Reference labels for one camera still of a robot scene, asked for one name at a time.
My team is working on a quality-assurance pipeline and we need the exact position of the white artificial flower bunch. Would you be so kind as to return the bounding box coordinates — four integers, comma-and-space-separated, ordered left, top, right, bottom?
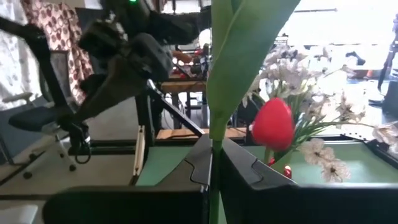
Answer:
310, 90, 369, 124
292, 119, 398, 184
242, 45, 357, 108

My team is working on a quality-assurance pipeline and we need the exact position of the black office chair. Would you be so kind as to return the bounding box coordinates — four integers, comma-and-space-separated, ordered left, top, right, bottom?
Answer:
0, 15, 94, 181

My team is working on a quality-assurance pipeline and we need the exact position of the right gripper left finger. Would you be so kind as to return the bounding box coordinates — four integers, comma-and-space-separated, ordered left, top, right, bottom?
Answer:
42, 134, 214, 224

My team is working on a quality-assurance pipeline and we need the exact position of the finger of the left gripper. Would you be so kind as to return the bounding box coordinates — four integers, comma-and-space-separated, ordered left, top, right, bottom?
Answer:
58, 55, 149, 131
79, 73, 108, 95

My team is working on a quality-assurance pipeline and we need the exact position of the red ribbed glass vase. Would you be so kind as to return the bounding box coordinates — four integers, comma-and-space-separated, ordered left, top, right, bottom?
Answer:
267, 157, 293, 180

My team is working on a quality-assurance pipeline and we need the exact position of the wooden background desk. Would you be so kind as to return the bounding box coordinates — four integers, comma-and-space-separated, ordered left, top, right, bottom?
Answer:
158, 73, 208, 121

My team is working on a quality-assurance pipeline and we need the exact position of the red white patterned cloth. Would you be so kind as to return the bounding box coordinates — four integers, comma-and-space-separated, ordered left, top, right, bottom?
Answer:
21, 0, 96, 105

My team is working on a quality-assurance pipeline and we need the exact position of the red artificial tulip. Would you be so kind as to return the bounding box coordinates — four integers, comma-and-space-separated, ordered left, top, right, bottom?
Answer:
251, 97, 296, 166
206, 0, 302, 224

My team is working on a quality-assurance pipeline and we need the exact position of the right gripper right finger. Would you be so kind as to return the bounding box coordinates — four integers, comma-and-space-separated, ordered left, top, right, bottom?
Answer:
219, 138, 398, 224

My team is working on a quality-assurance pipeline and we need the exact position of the black tripod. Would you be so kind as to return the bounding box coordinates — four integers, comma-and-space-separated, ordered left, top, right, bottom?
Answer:
368, 14, 398, 106

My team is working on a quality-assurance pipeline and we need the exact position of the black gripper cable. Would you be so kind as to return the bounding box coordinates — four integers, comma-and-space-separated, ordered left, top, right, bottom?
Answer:
67, 123, 93, 165

